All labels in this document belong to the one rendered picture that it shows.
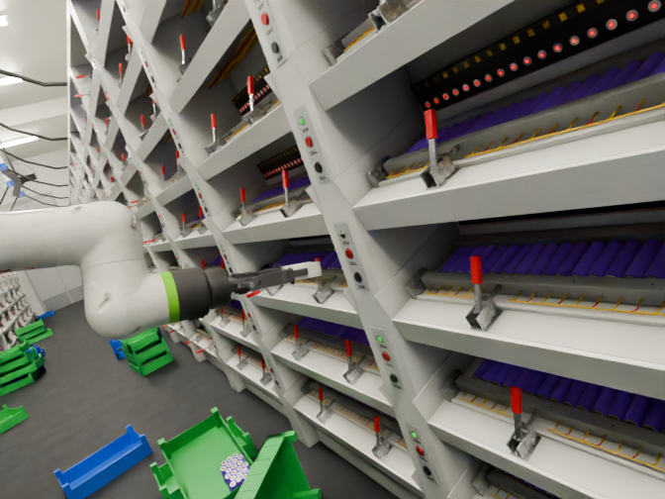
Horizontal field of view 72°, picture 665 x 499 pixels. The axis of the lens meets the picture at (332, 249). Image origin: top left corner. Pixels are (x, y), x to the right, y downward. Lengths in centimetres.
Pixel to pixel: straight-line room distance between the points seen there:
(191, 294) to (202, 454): 90
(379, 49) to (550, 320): 37
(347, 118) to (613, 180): 42
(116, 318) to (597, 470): 70
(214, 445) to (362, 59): 133
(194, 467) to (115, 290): 93
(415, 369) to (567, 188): 44
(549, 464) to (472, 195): 37
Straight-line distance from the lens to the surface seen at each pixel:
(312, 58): 74
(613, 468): 69
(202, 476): 160
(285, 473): 137
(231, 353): 214
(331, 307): 93
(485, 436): 78
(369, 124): 76
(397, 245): 76
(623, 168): 44
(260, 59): 127
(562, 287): 60
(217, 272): 86
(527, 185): 49
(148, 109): 211
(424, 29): 54
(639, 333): 55
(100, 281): 82
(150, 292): 82
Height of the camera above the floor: 80
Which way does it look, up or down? 10 degrees down
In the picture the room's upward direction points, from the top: 20 degrees counter-clockwise
